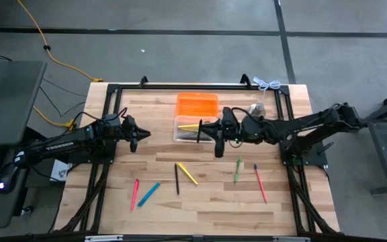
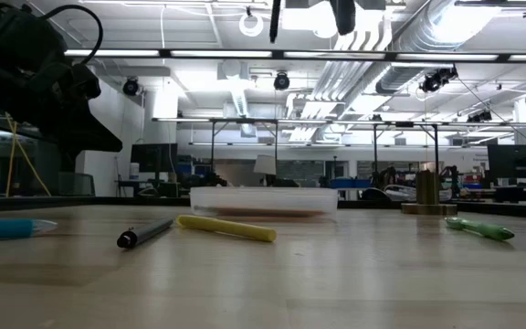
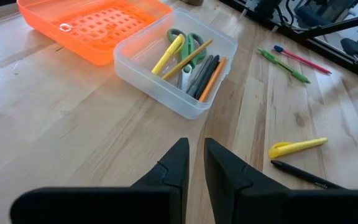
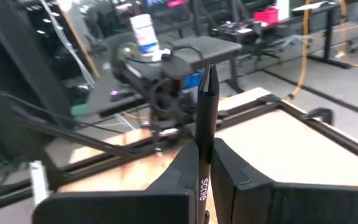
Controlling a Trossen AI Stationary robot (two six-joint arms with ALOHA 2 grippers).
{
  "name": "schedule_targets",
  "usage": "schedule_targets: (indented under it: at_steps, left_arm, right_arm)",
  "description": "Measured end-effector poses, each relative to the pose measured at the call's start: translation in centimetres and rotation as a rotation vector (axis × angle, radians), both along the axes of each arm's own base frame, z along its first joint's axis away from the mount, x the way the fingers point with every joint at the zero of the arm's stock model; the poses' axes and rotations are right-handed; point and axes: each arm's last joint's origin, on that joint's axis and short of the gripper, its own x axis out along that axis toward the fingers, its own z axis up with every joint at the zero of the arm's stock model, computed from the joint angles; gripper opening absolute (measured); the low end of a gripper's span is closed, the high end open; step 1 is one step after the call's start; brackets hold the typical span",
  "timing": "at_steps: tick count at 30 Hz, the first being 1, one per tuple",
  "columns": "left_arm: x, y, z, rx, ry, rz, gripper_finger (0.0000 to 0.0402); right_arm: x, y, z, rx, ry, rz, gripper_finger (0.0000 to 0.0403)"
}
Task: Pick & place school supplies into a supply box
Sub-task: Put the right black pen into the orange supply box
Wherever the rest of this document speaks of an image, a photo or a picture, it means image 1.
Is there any brass cylinder stand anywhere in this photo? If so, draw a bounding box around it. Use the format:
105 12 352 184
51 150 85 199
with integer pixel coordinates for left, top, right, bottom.
249 102 267 118

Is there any black computer mouse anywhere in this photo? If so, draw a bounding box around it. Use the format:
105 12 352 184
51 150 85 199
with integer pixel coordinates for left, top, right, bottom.
0 162 21 195

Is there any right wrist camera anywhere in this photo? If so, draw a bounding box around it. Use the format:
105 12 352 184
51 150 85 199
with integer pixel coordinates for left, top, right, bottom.
220 106 238 130

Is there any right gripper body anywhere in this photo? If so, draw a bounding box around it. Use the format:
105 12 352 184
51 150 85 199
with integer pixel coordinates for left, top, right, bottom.
219 126 243 144

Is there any clear pencil box orange lid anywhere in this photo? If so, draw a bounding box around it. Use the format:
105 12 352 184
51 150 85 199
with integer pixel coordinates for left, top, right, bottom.
173 92 220 144

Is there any white printed card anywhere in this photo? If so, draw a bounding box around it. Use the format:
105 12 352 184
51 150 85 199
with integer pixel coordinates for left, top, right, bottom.
49 159 73 183

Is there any green retractable pen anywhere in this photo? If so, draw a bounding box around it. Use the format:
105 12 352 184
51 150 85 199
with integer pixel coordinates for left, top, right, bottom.
232 155 243 184

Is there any silver frame bracket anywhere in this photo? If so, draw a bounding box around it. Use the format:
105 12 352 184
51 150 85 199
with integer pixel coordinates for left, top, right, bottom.
84 235 124 242
273 236 311 242

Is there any blue pen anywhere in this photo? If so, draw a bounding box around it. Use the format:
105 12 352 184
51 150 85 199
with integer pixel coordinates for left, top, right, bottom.
136 181 161 208

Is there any white bundled cable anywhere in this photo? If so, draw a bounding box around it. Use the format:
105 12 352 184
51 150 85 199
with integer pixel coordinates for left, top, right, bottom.
252 76 282 102

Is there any black side desk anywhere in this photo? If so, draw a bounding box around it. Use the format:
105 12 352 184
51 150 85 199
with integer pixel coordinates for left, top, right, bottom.
0 60 70 229

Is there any red pencil blue eraser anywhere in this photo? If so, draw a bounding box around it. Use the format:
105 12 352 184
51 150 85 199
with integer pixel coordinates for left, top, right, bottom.
253 163 268 205

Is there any thin black floor cable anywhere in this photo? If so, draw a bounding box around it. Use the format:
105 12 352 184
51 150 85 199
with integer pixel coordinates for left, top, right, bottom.
38 77 87 118

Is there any yellow extension cord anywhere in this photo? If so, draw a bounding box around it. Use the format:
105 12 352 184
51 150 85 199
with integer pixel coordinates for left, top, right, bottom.
15 0 104 83
33 106 77 132

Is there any pink highlighter pen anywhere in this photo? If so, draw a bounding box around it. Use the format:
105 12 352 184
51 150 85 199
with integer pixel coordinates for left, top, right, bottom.
130 178 140 212

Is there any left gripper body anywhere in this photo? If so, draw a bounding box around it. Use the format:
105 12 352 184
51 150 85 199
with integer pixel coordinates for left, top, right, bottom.
114 129 137 142

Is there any black metal stand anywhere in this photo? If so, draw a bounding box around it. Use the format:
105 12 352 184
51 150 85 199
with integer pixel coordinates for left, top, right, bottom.
349 84 387 198

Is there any black marker pen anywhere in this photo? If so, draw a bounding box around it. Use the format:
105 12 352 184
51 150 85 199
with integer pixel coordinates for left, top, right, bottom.
179 133 213 140

